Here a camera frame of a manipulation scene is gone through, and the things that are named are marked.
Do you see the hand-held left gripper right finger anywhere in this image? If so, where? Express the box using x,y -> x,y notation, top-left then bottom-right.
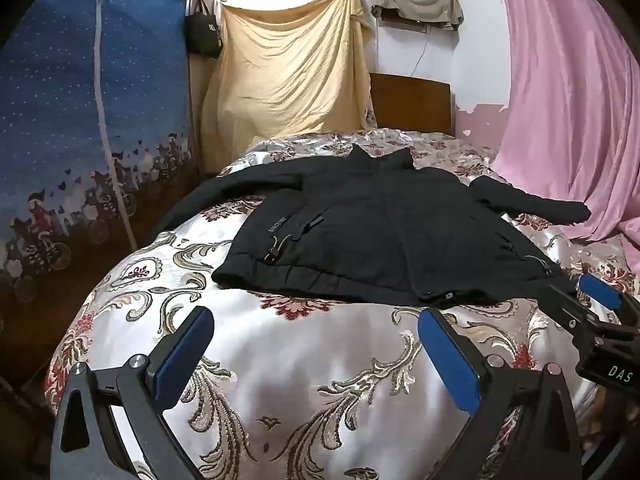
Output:
417,306 -> 584,480

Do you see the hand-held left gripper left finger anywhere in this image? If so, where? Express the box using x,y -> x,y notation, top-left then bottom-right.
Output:
50,305 -> 216,480

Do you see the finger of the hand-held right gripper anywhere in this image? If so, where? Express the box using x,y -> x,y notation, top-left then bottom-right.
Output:
577,273 -> 640,328
545,283 -> 603,347

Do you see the black jacket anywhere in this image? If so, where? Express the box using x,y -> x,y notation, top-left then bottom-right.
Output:
150,143 -> 593,307

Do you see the floral satin bedspread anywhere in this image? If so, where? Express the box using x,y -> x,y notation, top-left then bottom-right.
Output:
42,127 -> 640,480

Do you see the pink curtain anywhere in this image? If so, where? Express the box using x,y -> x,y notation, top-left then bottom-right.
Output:
492,0 -> 640,257

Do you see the brown wooden headboard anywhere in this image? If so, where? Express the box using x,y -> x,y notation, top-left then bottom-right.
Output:
369,72 -> 454,137

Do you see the blue printed wardrobe cover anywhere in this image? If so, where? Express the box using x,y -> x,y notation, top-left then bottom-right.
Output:
0,0 -> 202,361

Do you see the yellow hanging cloth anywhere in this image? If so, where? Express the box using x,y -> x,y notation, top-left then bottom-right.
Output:
200,0 -> 376,177

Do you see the black hanging bag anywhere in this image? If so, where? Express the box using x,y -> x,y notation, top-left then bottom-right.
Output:
185,0 -> 224,60

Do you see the olive hanging cloth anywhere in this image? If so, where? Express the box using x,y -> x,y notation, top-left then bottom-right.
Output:
369,0 -> 465,33

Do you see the thin wall cable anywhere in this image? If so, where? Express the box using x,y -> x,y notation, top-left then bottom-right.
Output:
412,27 -> 432,79

